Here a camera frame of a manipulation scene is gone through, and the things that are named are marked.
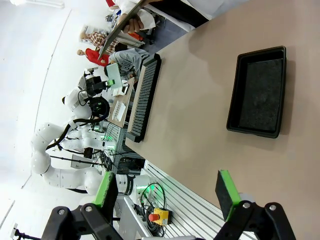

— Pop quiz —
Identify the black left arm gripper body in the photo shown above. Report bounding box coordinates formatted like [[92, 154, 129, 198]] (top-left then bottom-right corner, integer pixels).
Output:
[[84, 74, 106, 96]]

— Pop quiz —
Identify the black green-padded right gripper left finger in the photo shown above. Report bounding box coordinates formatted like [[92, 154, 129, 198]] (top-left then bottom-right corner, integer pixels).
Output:
[[41, 171, 123, 240]]

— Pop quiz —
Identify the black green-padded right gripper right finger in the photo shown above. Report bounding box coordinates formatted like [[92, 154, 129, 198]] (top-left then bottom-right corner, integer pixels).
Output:
[[214, 169, 298, 240]]

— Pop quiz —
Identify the dark board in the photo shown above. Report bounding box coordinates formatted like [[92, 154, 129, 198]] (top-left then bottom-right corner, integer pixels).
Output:
[[97, 0, 148, 61]]

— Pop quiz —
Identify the black slotted PCB rack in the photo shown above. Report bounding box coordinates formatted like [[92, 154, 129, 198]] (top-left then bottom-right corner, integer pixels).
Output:
[[124, 53, 162, 144]]

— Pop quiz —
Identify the person's bare hand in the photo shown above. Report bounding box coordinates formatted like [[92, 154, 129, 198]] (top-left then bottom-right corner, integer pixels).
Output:
[[121, 17, 145, 34]]

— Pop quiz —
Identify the person in red top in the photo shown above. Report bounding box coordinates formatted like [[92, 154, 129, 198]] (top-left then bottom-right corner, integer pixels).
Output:
[[76, 48, 110, 66]]

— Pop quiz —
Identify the wooden background table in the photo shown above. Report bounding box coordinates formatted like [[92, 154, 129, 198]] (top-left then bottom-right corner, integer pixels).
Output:
[[106, 77, 136, 129]]

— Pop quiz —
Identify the person in grey hoodie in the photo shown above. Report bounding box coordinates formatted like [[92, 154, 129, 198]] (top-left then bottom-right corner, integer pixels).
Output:
[[109, 48, 151, 77]]

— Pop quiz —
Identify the person in plaid shirt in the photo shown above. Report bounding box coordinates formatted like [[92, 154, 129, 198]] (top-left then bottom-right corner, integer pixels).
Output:
[[79, 31, 119, 52]]

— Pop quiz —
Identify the yellow emergency stop box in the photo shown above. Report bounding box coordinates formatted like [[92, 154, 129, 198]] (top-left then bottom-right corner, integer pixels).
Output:
[[149, 206, 173, 227]]

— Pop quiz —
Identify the black plastic tray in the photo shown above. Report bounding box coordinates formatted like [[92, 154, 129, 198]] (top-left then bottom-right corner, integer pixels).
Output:
[[226, 45, 287, 140]]

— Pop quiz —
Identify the black foam pad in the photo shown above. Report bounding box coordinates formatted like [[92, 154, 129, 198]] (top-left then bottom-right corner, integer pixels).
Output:
[[238, 58, 285, 133]]

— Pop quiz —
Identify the white wire rack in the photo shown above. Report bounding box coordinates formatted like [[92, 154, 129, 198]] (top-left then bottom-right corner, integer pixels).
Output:
[[110, 99, 127, 123]]

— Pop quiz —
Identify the black coiled cable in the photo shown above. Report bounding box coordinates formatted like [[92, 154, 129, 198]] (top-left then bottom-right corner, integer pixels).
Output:
[[139, 181, 167, 238]]

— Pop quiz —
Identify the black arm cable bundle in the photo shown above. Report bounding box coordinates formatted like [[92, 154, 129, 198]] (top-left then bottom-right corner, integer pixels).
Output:
[[45, 96, 111, 151]]

